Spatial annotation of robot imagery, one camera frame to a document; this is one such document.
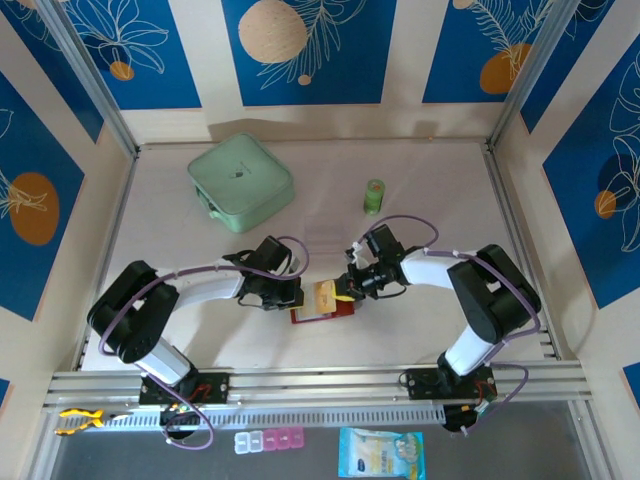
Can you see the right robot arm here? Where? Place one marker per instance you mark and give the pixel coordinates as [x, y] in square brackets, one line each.
[430, 272]

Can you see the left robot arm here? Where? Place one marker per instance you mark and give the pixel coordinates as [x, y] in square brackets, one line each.
[210, 287]

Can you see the small green bottle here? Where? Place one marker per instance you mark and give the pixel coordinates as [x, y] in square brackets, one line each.
[373, 197]

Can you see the mint green zip pouch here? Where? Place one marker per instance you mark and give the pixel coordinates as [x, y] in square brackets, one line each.
[240, 180]

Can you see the white pink pill organizer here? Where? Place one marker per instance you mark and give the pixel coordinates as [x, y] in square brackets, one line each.
[270, 441]

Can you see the blue snack bag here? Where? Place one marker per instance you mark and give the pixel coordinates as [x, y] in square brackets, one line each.
[380, 452]

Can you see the yellow black pliers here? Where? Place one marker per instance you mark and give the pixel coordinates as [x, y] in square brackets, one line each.
[80, 420]

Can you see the aluminium mounting rail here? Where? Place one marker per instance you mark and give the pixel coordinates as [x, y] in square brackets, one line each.
[320, 385]

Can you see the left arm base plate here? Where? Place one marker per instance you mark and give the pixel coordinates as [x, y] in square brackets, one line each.
[215, 387]

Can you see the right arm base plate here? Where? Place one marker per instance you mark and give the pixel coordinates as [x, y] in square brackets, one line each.
[420, 385]

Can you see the aluminium frame post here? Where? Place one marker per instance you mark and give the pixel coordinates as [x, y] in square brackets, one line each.
[90, 75]
[528, 75]

